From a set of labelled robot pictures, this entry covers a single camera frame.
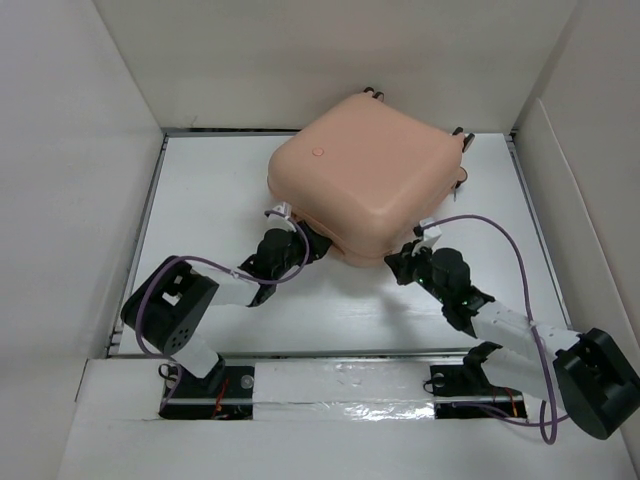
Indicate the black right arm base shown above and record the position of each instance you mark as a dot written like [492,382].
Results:
[462,391]

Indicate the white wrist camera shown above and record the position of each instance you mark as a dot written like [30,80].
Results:
[279,216]
[427,232]

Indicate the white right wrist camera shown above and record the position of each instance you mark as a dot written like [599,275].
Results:
[427,232]

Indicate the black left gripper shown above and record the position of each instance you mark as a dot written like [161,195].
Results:
[317,245]

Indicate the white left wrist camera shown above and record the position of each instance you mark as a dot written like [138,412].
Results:
[279,216]

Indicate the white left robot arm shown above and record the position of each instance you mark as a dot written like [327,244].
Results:
[166,310]

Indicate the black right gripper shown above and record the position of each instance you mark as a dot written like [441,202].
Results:
[402,261]

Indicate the white foam block with tape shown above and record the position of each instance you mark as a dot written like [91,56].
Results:
[342,390]

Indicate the pink hard-shell suitcase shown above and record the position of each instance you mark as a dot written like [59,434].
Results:
[364,174]

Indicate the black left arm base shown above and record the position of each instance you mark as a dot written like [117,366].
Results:
[230,398]

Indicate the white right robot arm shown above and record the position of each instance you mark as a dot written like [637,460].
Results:
[584,374]

